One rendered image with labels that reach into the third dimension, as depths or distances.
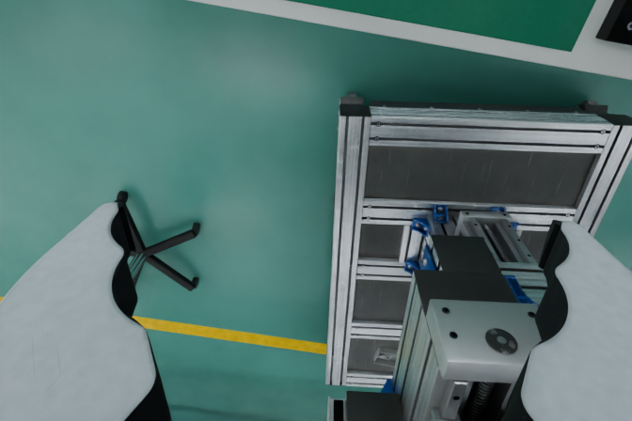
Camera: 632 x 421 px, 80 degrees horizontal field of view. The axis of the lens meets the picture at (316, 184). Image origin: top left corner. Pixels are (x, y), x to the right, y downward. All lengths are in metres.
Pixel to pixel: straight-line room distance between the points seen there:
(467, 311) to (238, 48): 1.05
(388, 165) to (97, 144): 1.07
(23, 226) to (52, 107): 0.62
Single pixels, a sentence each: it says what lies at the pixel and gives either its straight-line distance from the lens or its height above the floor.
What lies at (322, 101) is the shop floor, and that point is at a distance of 1.32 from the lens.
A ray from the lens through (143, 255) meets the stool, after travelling 1.74.
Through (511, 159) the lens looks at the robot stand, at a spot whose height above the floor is 0.21.
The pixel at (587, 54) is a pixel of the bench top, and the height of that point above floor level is 0.75.
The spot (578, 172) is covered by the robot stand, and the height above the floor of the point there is 0.21.
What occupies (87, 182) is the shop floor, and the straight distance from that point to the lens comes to 1.74.
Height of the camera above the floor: 1.26
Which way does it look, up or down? 60 degrees down
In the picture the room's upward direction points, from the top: 175 degrees counter-clockwise
